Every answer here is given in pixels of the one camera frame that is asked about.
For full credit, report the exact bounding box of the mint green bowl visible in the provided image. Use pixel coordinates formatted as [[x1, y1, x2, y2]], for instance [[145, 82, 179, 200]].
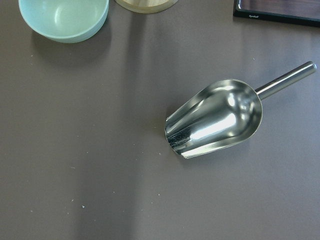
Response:
[[18, 0, 110, 44]]

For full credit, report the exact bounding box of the steel scoop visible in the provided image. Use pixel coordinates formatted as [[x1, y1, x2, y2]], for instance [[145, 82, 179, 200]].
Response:
[[164, 61, 317, 159]]

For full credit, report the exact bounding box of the wooden glass stand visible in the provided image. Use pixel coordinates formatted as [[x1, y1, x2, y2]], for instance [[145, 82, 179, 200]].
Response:
[[115, 0, 178, 14]]

